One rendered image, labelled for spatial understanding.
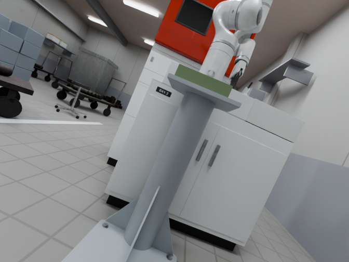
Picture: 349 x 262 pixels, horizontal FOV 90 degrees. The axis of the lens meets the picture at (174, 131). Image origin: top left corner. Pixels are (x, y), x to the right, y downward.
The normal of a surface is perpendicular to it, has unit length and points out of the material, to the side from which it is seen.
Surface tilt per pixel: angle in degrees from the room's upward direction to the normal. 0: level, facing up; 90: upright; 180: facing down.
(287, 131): 90
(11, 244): 0
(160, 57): 90
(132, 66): 90
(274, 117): 90
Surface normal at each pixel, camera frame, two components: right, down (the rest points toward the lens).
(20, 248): 0.40, -0.91
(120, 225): -0.09, 0.03
